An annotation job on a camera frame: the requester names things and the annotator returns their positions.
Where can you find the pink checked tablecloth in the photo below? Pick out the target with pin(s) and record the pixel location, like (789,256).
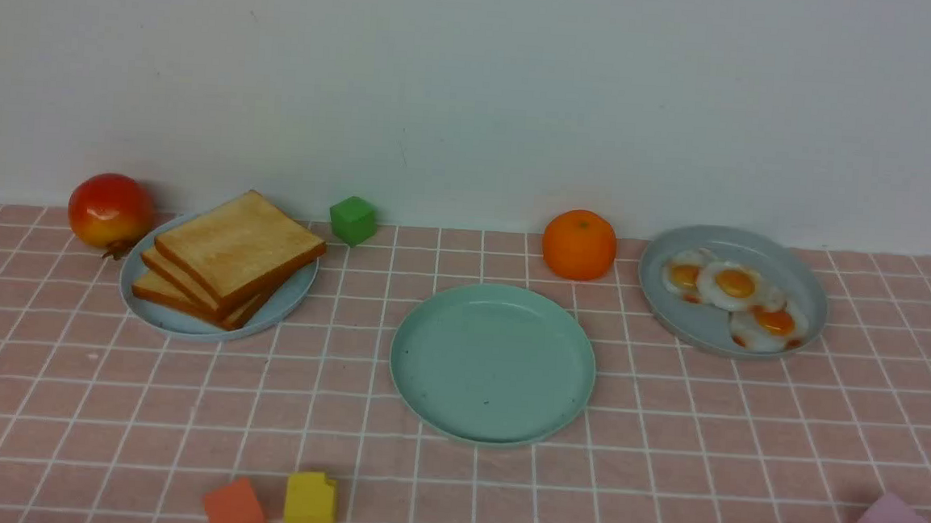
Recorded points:
(105,420)

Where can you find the grey egg plate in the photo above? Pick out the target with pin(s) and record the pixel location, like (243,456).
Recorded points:
(707,327)

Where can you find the orange cube block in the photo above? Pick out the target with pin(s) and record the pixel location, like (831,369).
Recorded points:
(236,502)

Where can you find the teal centre plate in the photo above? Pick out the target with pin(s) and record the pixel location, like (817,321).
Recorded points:
(493,365)

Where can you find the red yellow pomegranate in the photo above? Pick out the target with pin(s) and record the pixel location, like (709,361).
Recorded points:
(111,212)

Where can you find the orange tangerine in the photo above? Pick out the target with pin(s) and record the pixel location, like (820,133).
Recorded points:
(579,245)

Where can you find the light blue bread plate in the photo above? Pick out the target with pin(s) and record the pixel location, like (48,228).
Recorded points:
(291,293)

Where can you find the green cube block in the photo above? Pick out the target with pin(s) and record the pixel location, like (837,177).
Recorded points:
(353,220)

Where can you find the yellow cube block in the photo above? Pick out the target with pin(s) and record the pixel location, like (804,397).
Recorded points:
(311,497)

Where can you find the fried egg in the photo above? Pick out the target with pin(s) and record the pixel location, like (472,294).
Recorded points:
(767,332)
(735,288)
(681,271)

